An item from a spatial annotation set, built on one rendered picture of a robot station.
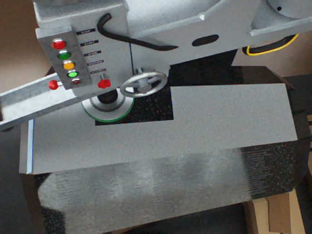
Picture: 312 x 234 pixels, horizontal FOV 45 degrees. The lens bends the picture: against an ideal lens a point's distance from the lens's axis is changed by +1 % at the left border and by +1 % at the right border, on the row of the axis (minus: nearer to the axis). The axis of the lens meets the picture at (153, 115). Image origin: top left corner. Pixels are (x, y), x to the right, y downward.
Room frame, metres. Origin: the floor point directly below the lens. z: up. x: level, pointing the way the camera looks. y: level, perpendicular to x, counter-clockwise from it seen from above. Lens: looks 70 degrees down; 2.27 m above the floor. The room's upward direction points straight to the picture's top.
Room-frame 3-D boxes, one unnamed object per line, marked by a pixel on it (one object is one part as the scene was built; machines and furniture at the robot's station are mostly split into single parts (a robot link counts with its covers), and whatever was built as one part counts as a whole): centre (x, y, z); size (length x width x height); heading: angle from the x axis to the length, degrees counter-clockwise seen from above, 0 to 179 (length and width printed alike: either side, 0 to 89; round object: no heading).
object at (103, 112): (0.60, 0.19, 0.89); 0.21 x 0.21 x 0.01
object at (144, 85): (0.51, 0.04, 1.24); 0.15 x 0.10 x 0.15; 105
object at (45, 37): (0.47, 0.22, 1.42); 0.08 x 0.03 x 0.28; 105
